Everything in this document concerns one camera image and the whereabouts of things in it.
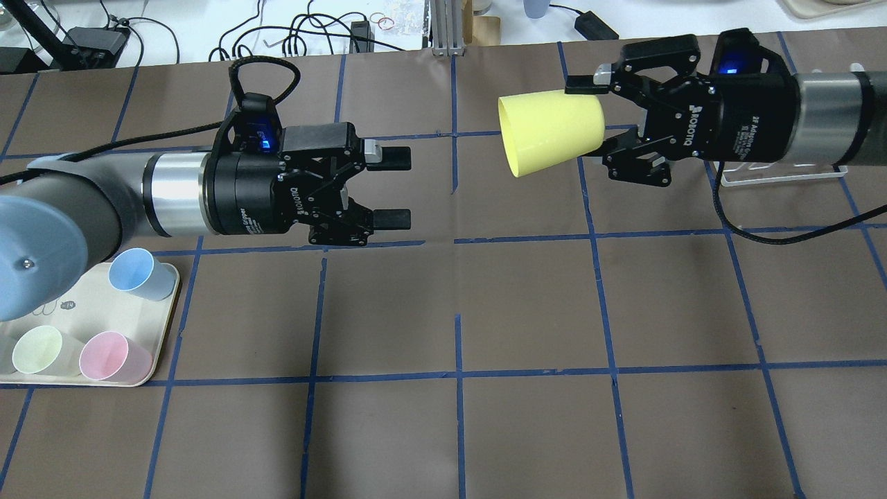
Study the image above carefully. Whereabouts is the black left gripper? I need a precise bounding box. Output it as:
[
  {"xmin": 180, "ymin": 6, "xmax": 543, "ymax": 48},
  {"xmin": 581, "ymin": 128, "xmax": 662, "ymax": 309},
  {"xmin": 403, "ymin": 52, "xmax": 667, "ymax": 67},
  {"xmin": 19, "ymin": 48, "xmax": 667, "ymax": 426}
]
[{"xmin": 204, "ymin": 122, "xmax": 412, "ymax": 246}]

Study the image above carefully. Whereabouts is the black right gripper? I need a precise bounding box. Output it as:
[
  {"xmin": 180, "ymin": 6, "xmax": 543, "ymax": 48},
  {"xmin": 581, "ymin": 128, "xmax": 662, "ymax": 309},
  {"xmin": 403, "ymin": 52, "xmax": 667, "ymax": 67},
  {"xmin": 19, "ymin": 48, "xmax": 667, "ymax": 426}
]
[{"xmin": 564, "ymin": 35, "xmax": 799, "ymax": 186}]

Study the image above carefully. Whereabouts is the yellow plastic cup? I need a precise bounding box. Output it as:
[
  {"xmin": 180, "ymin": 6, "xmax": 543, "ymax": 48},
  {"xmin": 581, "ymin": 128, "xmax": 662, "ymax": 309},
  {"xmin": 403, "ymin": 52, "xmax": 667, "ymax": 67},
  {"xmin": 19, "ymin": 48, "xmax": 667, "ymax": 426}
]
[{"xmin": 498, "ymin": 89, "xmax": 606, "ymax": 179}]

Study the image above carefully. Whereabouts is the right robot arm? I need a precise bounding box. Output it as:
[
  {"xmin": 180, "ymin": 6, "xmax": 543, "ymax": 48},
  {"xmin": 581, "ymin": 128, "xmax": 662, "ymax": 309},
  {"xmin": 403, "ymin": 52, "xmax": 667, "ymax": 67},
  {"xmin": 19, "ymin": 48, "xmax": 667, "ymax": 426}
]
[{"xmin": 565, "ymin": 28, "xmax": 885, "ymax": 186}]

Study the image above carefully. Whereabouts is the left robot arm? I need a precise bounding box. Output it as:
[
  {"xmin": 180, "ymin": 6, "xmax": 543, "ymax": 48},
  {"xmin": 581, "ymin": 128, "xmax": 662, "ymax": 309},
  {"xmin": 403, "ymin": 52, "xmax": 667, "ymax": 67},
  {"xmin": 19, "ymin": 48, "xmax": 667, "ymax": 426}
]
[{"xmin": 1, "ymin": 122, "xmax": 412, "ymax": 320}]

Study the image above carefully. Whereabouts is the blue cup on desk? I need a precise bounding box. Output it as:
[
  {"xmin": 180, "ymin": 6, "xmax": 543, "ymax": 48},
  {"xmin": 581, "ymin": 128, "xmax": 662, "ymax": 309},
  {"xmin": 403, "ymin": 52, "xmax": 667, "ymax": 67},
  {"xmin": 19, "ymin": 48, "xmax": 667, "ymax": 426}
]
[{"xmin": 523, "ymin": 0, "xmax": 551, "ymax": 19}]

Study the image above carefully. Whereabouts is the blue cup far corner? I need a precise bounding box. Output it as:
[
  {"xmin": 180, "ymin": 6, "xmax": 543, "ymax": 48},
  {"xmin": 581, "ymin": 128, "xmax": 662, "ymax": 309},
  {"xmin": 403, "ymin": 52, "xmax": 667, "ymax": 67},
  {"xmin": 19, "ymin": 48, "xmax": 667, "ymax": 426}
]
[{"xmin": 107, "ymin": 247, "xmax": 177, "ymax": 302}]

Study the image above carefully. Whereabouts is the pink plastic cup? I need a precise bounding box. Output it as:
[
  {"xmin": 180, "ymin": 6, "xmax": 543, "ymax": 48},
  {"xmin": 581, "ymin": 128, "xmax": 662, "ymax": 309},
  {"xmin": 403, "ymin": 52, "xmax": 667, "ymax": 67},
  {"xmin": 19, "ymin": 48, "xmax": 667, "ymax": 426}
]
[{"xmin": 78, "ymin": 331, "xmax": 153, "ymax": 385}]

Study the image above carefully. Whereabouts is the pale green plastic cup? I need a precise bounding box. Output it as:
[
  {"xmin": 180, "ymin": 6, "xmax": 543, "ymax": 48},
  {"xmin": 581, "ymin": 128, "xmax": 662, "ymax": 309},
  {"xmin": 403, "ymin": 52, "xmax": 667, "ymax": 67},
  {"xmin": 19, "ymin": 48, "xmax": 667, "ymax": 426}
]
[{"xmin": 12, "ymin": 325, "xmax": 85, "ymax": 376}]

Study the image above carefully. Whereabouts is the wooden mug tree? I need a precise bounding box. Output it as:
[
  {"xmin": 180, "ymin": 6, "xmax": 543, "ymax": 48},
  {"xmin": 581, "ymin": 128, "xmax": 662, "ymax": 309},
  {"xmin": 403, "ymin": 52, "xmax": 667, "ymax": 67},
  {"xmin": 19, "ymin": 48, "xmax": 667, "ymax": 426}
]
[{"xmin": 462, "ymin": 1, "xmax": 502, "ymax": 46}]

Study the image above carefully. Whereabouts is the beige tray with bowl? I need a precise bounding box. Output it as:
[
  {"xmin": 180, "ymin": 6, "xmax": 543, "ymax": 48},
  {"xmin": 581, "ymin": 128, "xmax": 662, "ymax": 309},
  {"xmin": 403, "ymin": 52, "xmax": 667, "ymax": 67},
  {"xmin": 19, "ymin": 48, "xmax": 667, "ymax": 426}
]
[{"xmin": 780, "ymin": 1, "xmax": 885, "ymax": 20}]

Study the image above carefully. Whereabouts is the cream serving tray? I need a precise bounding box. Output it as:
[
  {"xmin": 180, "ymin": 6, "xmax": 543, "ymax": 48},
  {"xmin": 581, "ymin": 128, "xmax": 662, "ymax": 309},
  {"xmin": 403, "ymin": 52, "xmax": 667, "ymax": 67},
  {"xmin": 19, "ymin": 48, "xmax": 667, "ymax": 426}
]
[{"xmin": 1, "ymin": 263, "xmax": 181, "ymax": 387}]

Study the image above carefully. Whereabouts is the black monitor stand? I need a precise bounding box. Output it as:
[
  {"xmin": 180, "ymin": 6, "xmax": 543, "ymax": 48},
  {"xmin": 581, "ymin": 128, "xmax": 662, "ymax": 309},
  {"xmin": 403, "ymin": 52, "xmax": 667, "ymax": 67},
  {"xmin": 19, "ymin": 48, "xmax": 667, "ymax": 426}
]
[{"xmin": 2, "ymin": 1, "xmax": 131, "ymax": 71}]

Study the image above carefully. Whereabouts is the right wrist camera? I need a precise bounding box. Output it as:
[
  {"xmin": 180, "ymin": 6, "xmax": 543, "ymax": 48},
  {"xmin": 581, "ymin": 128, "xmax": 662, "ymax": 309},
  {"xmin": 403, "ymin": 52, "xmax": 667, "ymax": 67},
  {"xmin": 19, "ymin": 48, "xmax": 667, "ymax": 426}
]
[{"xmin": 709, "ymin": 28, "xmax": 791, "ymax": 76}]

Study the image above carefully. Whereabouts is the white wire cup rack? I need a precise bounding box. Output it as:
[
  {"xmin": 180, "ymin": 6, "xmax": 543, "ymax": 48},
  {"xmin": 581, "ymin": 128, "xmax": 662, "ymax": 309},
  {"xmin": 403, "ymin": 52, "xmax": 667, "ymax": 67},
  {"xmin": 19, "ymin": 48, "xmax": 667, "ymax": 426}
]
[{"xmin": 720, "ymin": 162, "xmax": 849, "ymax": 187}]

